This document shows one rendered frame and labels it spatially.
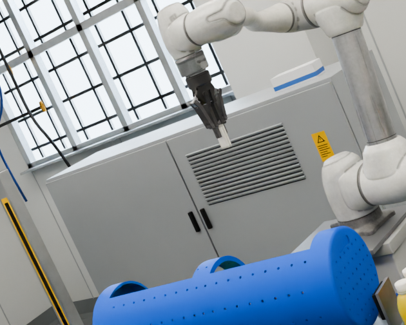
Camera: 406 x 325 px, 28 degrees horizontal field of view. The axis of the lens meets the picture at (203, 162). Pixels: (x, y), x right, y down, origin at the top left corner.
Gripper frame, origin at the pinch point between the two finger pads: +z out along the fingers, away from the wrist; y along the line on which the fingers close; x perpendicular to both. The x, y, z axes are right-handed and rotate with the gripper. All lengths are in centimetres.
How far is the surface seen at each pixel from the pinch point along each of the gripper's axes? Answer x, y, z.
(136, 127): 304, 228, 14
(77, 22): 319, 229, -77
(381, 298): -40, -9, 52
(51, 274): 112, -5, 34
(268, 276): -15.9, -20.8, 37.1
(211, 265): 7.2, -18.2, 33.1
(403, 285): -53, -16, 45
